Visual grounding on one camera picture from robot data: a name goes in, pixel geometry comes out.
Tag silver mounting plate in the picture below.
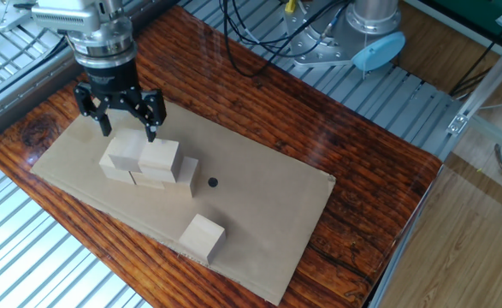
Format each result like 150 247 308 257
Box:
0 0 36 33

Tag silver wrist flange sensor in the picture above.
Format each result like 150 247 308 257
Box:
65 15 139 70

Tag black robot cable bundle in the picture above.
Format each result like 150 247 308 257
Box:
218 0 351 80

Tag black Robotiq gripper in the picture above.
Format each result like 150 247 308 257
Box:
73 58 168 144

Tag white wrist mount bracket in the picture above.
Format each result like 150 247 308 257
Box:
30 0 126 38

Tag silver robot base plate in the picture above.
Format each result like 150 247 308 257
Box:
282 0 399 68

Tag aluminium frame post with bracket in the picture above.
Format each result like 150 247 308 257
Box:
446 28 502 137

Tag white cable tie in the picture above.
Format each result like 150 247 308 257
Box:
360 33 370 81

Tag brown cardboard sheet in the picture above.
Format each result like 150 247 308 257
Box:
31 100 337 307

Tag thin black cable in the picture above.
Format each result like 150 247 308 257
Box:
449 3 502 98

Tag light wooden cube block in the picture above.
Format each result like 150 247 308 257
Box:
138 137 183 185
107 127 150 174
130 170 167 191
98 136 137 186
177 213 227 265
164 156 201 199

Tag grey cable with metal connector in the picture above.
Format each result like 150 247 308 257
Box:
320 3 349 43

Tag black cable pair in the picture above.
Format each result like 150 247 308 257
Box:
0 36 71 110

